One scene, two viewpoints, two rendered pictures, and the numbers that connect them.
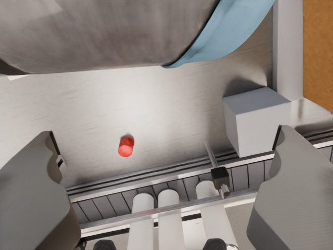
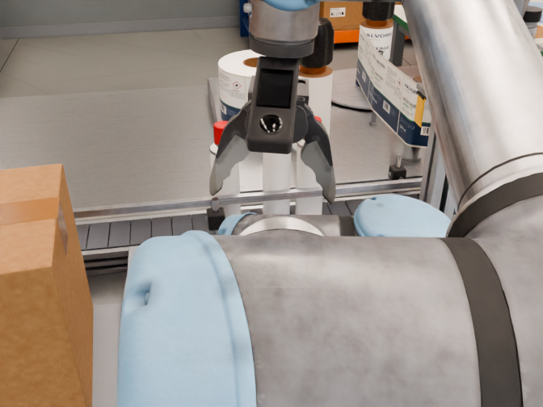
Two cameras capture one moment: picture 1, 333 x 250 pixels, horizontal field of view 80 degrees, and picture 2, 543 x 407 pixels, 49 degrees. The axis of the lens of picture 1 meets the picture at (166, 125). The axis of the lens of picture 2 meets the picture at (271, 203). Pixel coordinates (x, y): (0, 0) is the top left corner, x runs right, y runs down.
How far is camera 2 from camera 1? 0.63 m
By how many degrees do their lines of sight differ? 29
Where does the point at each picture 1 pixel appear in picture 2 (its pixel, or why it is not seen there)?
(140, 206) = (310, 204)
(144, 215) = (304, 191)
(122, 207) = (337, 209)
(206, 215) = (234, 186)
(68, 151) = not seen: hidden behind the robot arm
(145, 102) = not seen: hidden behind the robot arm
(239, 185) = (183, 220)
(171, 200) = (272, 208)
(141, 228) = (309, 178)
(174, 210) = (270, 194)
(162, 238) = (285, 167)
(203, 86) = not seen: hidden behind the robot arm
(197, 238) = (242, 169)
